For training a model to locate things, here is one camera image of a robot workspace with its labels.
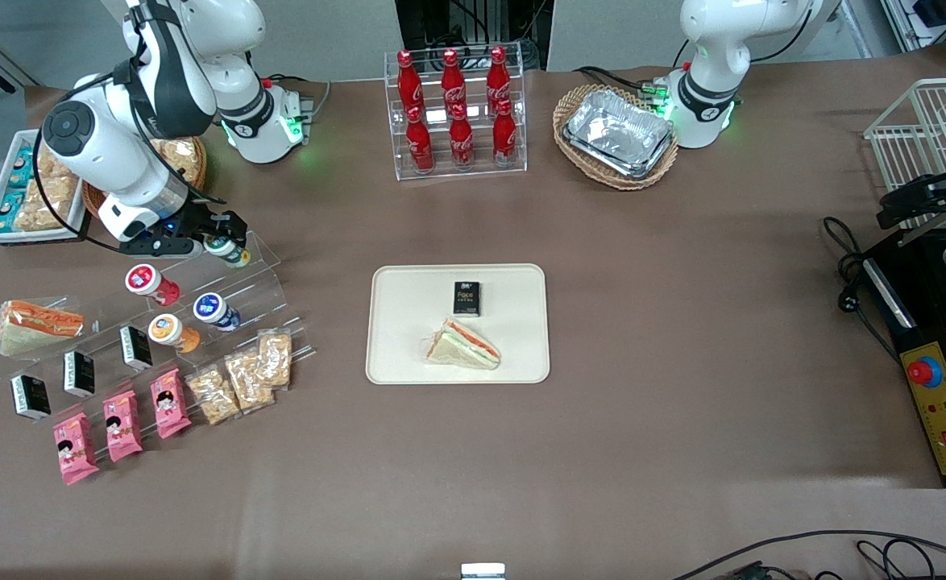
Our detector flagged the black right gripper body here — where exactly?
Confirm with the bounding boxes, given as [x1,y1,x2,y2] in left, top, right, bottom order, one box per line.
[168,205,222,244]

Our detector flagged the green gum bottle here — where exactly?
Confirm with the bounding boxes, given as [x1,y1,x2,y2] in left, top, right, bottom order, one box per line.
[203,235,251,269]

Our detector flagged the blue gum bottle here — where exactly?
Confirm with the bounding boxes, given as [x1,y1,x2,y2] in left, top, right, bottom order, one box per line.
[193,292,242,334]

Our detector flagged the red gum bottle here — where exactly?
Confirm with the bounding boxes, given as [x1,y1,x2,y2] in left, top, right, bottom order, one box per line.
[125,264,181,308]

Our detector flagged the orange gum bottle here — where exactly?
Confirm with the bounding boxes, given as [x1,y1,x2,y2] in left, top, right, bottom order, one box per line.
[148,314,201,354]

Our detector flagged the cream plastic tray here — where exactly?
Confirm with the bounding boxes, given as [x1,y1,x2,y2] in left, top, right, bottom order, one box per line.
[366,263,551,386]

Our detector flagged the round brown wicker basket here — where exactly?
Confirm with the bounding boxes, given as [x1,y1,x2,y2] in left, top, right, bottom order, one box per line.
[82,135,209,222]

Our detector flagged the clear acrylic tiered stand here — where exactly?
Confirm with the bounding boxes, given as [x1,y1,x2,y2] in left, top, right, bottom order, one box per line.
[6,231,317,466]

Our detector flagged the small black carton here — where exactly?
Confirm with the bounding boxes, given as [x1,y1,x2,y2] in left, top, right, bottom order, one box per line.
[119,325,154,372]
[64,351,97,399]
[10,375,52,423]

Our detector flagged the clear bag of crackers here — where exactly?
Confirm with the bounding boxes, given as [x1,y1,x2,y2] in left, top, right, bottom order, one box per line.
[186,364,243,427]
[225,348,276,415]
[255,329,293,392]

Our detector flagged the clear puffed snack bag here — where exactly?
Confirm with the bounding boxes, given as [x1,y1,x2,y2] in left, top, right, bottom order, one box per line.
[34,149,79,183]
[18,177,81,234]

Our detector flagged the pink snack packet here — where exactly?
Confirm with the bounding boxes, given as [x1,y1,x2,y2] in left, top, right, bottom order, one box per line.
[52,412,101,487]
[150,368,193,441]
[102,390,144,463]

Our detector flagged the blue snack packet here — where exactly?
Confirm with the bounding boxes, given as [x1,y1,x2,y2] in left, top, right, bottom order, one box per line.
[0,189,27,235]
[7,147,35,191]

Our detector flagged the wrapped triangle sandwich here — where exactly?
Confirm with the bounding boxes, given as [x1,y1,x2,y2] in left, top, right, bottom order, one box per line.
[0,300,85,358]
[423,317,502,372]

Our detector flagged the red cola bottle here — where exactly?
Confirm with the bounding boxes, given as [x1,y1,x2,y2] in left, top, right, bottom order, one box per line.
[492,99,518,167]
[440,49,467,114]
[486,46,512,110]
[405,107,436,173]
[396,50,426,122]
[448,103,475,169]

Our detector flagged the black appliance with yellow panel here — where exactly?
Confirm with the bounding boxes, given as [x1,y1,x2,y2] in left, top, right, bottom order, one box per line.
[860,226,946,491]

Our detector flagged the clear acrylic bottle rack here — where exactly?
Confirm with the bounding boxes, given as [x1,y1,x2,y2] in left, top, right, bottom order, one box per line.
[384,42,529,182]

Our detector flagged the stacked aluminium foil trays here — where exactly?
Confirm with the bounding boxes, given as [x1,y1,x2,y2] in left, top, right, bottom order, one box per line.
[562,89,676,180]

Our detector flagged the oval light wicker basket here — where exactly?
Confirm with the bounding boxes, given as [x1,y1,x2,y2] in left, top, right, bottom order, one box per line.
[553,85,680,192]

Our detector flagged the white wire basket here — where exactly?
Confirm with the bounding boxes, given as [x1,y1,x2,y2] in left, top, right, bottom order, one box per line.
[864,77,946,231]

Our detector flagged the black power cable with plug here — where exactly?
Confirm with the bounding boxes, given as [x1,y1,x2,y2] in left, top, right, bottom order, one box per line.
[822,216,902,365]

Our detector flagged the grey cable at arm base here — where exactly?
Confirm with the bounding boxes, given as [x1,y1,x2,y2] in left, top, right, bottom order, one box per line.
[263,74,334,139]

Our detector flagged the black equipment rack with cables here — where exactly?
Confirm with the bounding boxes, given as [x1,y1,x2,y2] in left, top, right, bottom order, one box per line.
[395,0,552,73]

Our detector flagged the black cable at arm base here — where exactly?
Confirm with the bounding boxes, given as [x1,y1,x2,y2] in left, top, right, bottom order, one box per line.
[574,66,661,96]

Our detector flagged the long black cable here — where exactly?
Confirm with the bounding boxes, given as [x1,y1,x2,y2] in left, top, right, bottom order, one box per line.
[670,529,946,580]

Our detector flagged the coiled black cable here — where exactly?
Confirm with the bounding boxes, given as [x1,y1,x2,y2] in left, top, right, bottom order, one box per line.
[856,538,935,580]

